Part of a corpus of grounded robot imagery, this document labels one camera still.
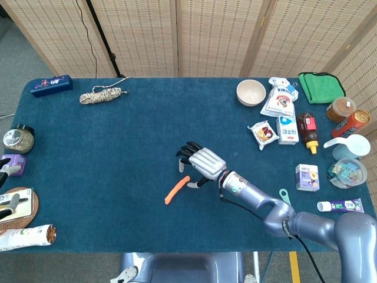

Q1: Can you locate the blue velvet tablecloth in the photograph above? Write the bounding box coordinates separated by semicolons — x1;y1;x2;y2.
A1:
7;77;369;254

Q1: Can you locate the orange stick toy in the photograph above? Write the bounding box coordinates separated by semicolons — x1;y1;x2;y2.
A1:
164;175;191;205

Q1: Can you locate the white blue carton box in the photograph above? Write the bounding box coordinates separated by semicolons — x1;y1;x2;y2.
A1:
276;115;299;146

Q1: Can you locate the grey robot torso base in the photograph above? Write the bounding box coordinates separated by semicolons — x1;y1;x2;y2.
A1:
110;252;257;283

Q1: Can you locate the glass jar with black lid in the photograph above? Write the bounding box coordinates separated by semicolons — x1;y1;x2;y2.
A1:
2;124;35;154

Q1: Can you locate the coiled beige patterned rope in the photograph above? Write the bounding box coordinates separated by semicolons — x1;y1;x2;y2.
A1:
79;77;130;106

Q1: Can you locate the bamboo folding screen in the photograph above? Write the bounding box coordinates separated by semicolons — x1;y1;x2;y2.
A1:
0;0;377;166

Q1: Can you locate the white red yellow snack packet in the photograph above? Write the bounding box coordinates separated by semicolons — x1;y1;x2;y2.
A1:
247;120;279;151

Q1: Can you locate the white purple toothpaste tube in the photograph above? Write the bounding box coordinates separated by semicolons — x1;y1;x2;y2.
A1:
316;198;365;213

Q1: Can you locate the dark blue long box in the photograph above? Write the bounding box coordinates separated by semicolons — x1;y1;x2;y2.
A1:
30;74;74;98

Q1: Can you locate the white cylindrical snack tube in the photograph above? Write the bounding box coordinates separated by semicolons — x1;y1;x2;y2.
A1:
0;224;58;252

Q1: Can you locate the white plastic scoop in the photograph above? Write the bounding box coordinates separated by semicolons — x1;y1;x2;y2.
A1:
323;134;371;162

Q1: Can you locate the brown jar with orange lid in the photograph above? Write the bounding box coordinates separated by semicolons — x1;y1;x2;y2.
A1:
326;96;357;123

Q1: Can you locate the thin black hanging cable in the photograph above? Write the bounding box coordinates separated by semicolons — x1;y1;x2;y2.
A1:
75;0;100;78

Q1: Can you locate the white purple juice carton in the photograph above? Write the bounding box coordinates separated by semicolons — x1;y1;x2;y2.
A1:
295;163;320;192

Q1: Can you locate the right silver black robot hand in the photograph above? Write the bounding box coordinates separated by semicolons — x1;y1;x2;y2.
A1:
176;141;227;189

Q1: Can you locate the white printed snack pouch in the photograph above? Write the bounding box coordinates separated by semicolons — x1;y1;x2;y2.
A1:
260;77;299;117

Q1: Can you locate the green plastic opener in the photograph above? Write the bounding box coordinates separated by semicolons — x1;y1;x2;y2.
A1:
279;188;292;206

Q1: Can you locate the cream ceramic bowl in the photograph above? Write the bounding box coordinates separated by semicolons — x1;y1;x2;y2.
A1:
236;79;267;107

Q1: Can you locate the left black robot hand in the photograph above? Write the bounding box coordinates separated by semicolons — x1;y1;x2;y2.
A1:
0;164;22;221

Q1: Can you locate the purple cardboard box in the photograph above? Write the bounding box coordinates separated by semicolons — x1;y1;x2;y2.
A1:
0;153;28;177

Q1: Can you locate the round woven coaster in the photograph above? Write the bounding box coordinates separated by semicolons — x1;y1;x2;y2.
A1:
0;186;39;231

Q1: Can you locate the clear tub of clips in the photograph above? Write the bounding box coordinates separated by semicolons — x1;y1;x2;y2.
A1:
326;157;368;189

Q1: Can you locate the orange drink can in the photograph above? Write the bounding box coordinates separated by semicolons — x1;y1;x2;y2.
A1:
331;110;371;139

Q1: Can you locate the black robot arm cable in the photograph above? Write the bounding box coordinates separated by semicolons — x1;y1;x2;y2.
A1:
282;218;323;283

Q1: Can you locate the brown honey squeeze bottle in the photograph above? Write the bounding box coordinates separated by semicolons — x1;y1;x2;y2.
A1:
297;113;319;154

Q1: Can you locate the green microfibre towel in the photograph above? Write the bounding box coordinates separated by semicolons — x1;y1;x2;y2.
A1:
298;71;346;104

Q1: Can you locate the black stand pole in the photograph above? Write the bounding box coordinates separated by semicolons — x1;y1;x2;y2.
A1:
85;0;123;78

